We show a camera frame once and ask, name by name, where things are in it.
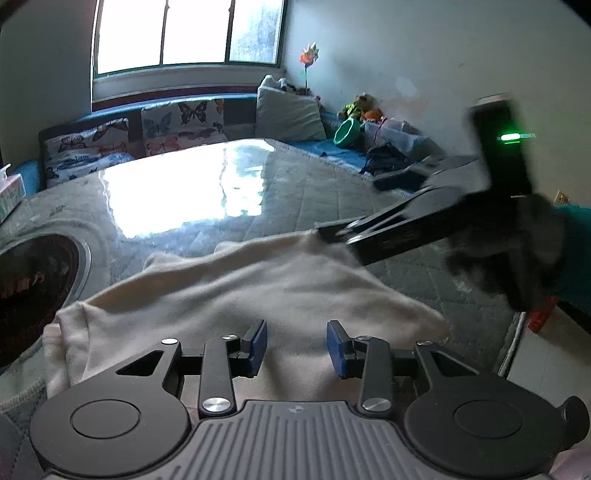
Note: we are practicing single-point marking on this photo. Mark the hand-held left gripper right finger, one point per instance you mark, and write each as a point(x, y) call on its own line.
point(337, 351)

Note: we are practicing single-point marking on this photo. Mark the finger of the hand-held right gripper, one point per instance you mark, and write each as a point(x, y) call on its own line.
point(425, 175)
point(406, 226)

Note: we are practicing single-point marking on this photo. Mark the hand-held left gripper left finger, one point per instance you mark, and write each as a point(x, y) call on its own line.
point(255, 348)

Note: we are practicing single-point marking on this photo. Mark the cream pants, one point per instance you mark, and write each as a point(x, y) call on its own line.
point(277, 295)

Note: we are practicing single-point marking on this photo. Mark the person's right hand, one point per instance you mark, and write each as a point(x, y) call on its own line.
point(531, 240)

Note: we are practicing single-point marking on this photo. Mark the dark blue jacket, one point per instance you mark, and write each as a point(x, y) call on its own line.
point(385, 159)

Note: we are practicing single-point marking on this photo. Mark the clear plastic storage box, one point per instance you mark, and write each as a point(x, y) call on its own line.
point(397, 136)

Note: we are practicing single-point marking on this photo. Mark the orange plush toy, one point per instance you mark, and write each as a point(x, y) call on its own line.
point(373, 115)

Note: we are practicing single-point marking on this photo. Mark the green bowl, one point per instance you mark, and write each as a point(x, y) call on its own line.
point(346, 133)

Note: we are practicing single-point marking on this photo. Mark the brown plush bear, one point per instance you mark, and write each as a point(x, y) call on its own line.
point(354, 107)

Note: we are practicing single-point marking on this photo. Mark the blue sofa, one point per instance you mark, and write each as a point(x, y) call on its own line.
point(323, 147)

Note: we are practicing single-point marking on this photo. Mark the grey pillow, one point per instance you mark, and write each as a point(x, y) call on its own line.
point(288, 115)

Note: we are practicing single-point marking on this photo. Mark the colourful pinwheel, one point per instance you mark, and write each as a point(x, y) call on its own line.
point(308, 56)

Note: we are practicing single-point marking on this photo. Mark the white black plush toy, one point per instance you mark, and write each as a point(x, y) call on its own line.
point(279, 85)

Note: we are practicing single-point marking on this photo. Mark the butterfly print cushion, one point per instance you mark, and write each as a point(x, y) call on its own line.
point(87, 152)
point(184, 127)

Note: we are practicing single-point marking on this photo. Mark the pink printed paper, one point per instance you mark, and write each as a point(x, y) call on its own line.
point(577, 468)

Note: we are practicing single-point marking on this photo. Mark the green framed window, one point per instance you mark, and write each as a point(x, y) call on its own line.
point(184, 32)

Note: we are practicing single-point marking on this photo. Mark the white tissue box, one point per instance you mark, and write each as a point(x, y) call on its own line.
point(10, 194)

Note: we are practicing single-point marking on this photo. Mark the white wall socket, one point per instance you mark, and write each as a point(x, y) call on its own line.
point(562, 198)

